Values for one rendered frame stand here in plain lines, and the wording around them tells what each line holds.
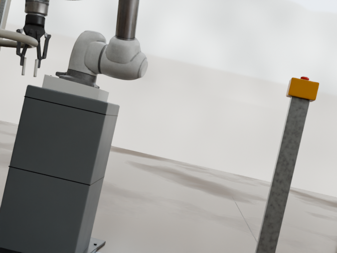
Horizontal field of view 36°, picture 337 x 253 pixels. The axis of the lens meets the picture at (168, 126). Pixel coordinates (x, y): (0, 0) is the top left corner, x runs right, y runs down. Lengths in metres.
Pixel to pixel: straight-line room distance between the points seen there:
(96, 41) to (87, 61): 0.11
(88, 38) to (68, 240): 0.98
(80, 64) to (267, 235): 1.20
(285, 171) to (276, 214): 0.19
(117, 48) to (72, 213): 0.81
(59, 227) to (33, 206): 0.16
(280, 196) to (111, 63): 1.02
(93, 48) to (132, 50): 0.21
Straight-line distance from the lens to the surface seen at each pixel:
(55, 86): 2.55
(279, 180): 2.29
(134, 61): 2.49
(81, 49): 2.60
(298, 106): 2.29
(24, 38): 1.88
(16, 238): 2.59
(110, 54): 2.52
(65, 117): 2.47
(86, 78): 2.59
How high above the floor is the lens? 0.79
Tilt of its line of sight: 1 degrees down
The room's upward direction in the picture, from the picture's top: 13 degrees clockwise
